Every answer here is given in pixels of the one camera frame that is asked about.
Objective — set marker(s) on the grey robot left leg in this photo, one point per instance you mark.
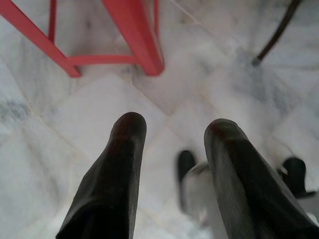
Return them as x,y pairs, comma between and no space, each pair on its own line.
197,184

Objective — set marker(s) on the grey robot leg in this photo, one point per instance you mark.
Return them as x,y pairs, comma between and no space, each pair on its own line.
197,184
295,171

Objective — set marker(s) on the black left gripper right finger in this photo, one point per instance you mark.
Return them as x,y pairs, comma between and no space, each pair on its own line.
249,194

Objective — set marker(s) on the red plastic stool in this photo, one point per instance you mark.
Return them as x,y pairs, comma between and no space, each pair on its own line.
139,37

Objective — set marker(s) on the grey robot right leg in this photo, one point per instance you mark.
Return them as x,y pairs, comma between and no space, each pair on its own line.
295,171

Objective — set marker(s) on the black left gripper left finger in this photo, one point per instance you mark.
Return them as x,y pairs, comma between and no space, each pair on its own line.
112,186

